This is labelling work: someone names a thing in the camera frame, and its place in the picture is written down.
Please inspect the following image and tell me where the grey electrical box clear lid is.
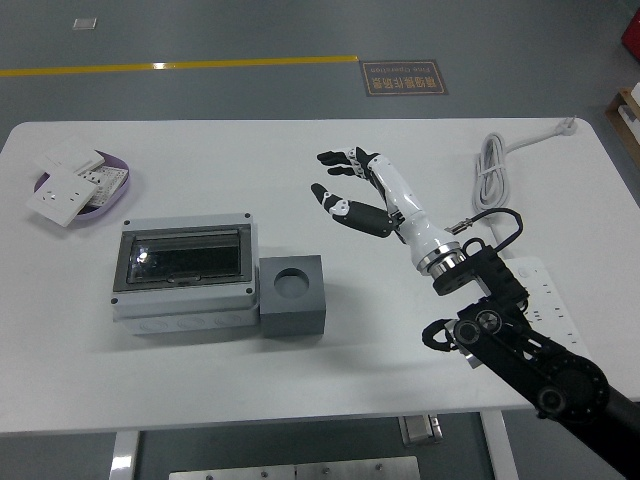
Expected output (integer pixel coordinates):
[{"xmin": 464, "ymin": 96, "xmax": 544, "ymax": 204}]
[{"xmin": 109, "ymin": 212, "xmax": 261, "ymax": 337}]

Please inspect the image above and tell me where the white five-hole wall socket plate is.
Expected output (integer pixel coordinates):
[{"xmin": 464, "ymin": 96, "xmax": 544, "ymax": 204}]
[{"xmin": 25, "ymin": 171, "xmax": 101, "ymax": 229}]

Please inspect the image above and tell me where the grey metal base plate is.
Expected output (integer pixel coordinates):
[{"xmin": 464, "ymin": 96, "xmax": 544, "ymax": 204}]
[{"xmin": 168, "ymin": 455, "xmax": 421, "ymax": 480}]

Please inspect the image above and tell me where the white power strip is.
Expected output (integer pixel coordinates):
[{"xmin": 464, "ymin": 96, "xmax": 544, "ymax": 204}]
[{"xmin": 507, "ymin": 255, "xmax": 584, "ymax": 346}]

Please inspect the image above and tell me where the white wall switch plate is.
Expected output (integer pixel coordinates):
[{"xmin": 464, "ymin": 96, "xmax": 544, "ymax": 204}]
[{"xmin": 33, "ymin": 134, "xmax": 106, "ymax": 175}]

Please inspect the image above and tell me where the white power cord with plug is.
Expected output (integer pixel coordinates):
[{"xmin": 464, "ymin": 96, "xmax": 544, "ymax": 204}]
[{"xmin": 472, "ymin": 115, "xmax": 581, "ymax": 261}]

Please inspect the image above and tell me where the white many-hole socket plate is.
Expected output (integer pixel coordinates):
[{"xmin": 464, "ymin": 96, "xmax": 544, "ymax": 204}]
[{"xmin": 77, "ymin": 165, "xmax": 129, "ymax": 209}]

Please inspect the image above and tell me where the grey metal table bracket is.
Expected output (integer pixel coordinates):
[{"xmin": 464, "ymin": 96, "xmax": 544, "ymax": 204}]
[{"xmin": 398, "ymin": 413, "xmax": 445, "ymax": 447}]

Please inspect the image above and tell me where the red object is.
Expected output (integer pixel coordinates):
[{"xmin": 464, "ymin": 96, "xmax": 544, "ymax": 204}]
[{"xmin": 619, "ymin": 9, "xmax": 640, "ymax": 51}]

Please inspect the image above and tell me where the wooden crate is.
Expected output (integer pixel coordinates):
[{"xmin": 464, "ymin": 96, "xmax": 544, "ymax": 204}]
[{"xmin": 604, "ymin": 84, "xmax": 640, "ymax": 169}]

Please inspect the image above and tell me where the dark floor sign orange text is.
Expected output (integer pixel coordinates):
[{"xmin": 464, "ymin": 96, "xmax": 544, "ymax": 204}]
[{"xmin": 359, "ymin": 59, "xmax": 450, "ymax": 98}]

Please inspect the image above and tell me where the white table leg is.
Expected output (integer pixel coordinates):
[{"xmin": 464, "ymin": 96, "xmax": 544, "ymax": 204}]
[
  {"xmin": 108, "ymin": 430, "xmax": 141, "ymax": 480},
  {"xmin": 479, "ymin": 409, "xmax": 521, "ymax": 480}
]

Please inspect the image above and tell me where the grey cube with round hole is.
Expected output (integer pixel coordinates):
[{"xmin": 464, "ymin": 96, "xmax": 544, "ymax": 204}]
[{"xmin": 258, "ymin": 253, "xmax": 326, "ymax": 339}]

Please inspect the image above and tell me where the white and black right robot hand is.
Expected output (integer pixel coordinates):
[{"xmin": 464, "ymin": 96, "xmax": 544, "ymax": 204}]
[{"xmin": 309, "ymin": 146, "xmax": 464, "ymax": 271}]

